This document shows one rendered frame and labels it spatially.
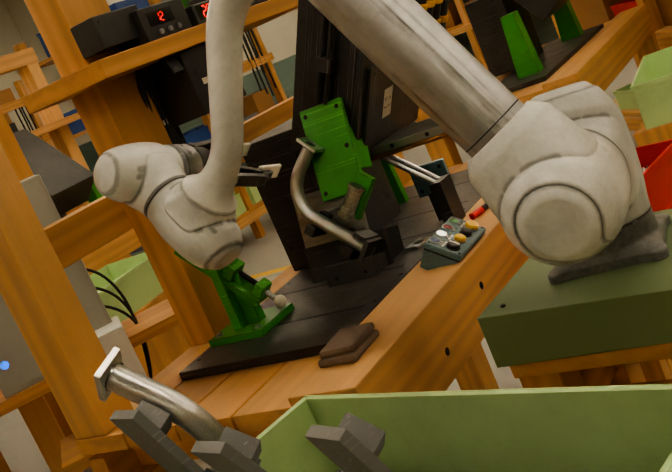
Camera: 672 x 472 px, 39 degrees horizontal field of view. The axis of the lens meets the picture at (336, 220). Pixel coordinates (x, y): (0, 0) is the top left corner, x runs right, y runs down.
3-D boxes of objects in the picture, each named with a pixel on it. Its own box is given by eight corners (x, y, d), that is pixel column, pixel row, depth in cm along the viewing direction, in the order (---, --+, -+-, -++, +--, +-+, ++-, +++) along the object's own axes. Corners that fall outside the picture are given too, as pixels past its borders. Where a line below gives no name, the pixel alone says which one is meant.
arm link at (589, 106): (655, 190, 153) (613, 60, 149) (651, 226, 136) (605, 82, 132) (557, 216, 159) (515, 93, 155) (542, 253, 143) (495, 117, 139)
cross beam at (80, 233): (339, 105, 294) (328, 78, 293) (40, 282, 190) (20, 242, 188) (326, 110, 297) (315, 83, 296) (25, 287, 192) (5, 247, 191)
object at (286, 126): (403, 212, 252) (354, 93, 245) (352, 257, 227) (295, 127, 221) (348, 227, 262) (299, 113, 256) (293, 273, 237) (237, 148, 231)
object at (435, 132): (476, 115, 221) (472, 103, 220) (451, 136, 208) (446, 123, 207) (342, 160, 243) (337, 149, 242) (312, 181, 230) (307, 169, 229)
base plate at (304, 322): (527, 158, 261) (524, 151, 261) (345, 350, 172) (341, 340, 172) (399, 195, 285) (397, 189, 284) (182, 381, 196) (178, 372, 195)
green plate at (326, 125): (383, 186, 214) (359, 96, 214) (363, 189, 207) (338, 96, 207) (342, 198, 220) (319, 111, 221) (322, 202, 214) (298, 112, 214)
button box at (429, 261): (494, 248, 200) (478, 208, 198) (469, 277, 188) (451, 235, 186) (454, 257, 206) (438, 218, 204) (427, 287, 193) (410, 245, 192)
